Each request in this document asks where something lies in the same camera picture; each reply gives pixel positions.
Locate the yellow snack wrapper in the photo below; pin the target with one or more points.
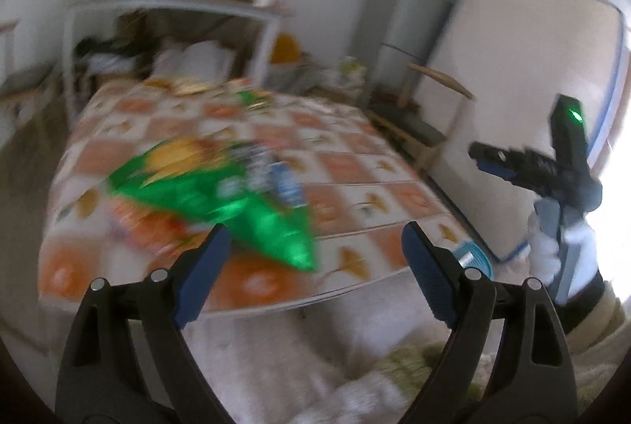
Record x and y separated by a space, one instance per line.
186 86

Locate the small green snack packet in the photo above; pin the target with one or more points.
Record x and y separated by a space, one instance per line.
254 99

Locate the green chip bag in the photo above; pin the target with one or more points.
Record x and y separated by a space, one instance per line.
242 185

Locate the yellow plastic bag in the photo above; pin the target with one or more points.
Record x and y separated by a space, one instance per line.
286 50

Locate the blue plastic trash basket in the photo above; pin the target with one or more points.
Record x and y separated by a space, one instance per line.
469 255

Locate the grey refrigerator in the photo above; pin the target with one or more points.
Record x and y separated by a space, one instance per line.
391 34

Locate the wooden chair dark seat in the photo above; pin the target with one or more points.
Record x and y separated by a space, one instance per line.
400 116

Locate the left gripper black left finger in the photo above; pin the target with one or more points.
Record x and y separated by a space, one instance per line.
100 380

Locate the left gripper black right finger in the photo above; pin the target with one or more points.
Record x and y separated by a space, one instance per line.
506 359

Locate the white mattress blue trim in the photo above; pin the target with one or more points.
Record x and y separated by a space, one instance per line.
516 56

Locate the orange pink snack bag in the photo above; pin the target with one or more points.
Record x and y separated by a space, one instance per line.
154 231

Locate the white metal desk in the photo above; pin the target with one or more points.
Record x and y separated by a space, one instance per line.
183 19

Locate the table with patterned tablecloth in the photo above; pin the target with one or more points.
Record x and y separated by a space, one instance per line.
314 198

